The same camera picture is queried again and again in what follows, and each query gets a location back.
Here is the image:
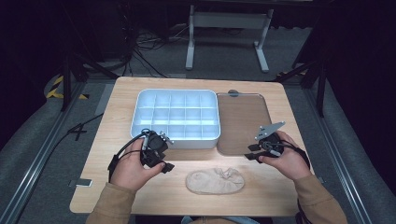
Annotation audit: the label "person's right hand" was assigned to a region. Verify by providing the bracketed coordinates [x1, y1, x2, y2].
[258, 130, 308, 182]

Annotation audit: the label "beige sock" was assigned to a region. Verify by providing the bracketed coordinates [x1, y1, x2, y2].
[185, 167, 246, 196]

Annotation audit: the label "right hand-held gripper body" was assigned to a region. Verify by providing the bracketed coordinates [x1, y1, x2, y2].
[254, 120, 286, 157]

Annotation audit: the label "bundle of floor cables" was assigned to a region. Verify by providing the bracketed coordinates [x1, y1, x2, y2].
[122, 26, 190, 78]

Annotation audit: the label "white compartment box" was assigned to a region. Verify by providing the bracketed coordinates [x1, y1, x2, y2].
[130, 89, 221, 150]

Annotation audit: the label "black floor cable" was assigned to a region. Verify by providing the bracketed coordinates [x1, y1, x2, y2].
[43, 112, 105, 160]

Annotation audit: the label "left hand-held gripper cable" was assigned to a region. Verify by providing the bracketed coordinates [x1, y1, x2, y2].
[106, 132, 148, 184]

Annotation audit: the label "person's left hand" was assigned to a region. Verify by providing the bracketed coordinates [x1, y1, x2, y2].
[110, 146, 166, 191]

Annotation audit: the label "white metal desk frame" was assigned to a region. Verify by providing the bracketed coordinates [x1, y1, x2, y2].
[185, 4, 275, 75]

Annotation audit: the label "metal floor rail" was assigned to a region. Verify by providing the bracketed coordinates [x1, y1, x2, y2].
[0, 81, 87, 224]
[303, 88, 376, 224]

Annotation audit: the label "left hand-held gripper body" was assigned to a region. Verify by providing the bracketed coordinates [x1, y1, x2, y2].
[139, 128, 175, 169]

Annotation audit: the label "person's blue trousers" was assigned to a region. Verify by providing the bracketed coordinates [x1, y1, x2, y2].
[180, 216, 261, 224]

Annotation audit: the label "black metal stand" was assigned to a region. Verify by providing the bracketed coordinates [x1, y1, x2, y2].
[274, 57, 329, 119]
[60, 50, 120, 113]

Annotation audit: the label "yellow and black floor tape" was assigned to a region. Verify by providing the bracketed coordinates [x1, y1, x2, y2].
[45, 75, 91, 101]

